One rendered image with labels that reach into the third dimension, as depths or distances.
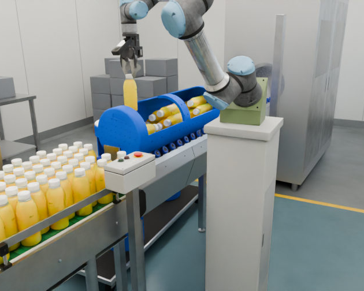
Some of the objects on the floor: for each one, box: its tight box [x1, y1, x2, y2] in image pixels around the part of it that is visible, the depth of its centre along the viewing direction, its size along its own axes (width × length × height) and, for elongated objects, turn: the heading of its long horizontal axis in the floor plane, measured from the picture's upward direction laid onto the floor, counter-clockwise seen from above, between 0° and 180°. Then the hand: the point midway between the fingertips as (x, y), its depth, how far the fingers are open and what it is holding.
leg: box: [113, 239, 128, 291], centre depth 203 cm, size 6×6×63 cm
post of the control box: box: [125, 186, 144, 291], centre depth 157 cm, size 4×4×100 cm
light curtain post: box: [269, 14, 287, 117], centre depth 281 cm, size 6×6×170 cm
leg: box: [198, 173, 206, 233], centre depth 282 cm, size 6×6×63 cm
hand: (129, 75), depth 173 cm, fingers closed on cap, 4 cm apart
